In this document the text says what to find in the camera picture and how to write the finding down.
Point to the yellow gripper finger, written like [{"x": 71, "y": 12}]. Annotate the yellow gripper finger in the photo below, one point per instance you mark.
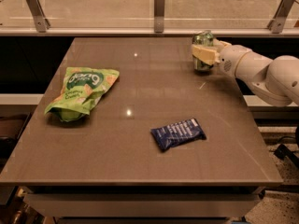
[
  {"x": 220, "y": 44},
  {"x": 208, "y": 55}
]

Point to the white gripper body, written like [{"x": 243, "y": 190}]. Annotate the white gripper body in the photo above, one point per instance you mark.
[{"x": 231, "y": 58}]

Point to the green soda can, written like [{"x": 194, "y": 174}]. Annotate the green soda can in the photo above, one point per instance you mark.
[{"x": 204, "y": 38}]

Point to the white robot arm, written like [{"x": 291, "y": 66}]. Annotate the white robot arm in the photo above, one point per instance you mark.
[{"x": 275, "y": 81}]

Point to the blue snack packet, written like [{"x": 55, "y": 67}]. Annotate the blue snack packet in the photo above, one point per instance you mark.
[{"x": 179, "y": 133}]

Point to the green snack bag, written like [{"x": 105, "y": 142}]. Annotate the green snack bag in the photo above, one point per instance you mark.
[{"x": 82, "y": 90}]

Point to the glass barrier panel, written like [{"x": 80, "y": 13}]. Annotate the glass barrier panel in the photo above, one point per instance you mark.
[{"x": 130, "y": 14}]

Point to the right metal bracket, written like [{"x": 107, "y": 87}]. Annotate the right metal bracket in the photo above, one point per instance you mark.
[{"x": 276, "y": 24}]

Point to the metal bracket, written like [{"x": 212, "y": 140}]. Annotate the metal bracket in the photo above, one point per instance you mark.
[
  {"x": 41, "y": 22},
  {"x": 276, "y": 24},
  {"x": 159, "y": 16}
]

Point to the middle metal bracket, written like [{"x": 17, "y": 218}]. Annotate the middle metal bracket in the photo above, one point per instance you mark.
[{"x": 159, "y": 16}]

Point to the left metal bracket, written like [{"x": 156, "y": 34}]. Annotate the left metal bracket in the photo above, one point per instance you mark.
[{"x": 41, "y": 22}]

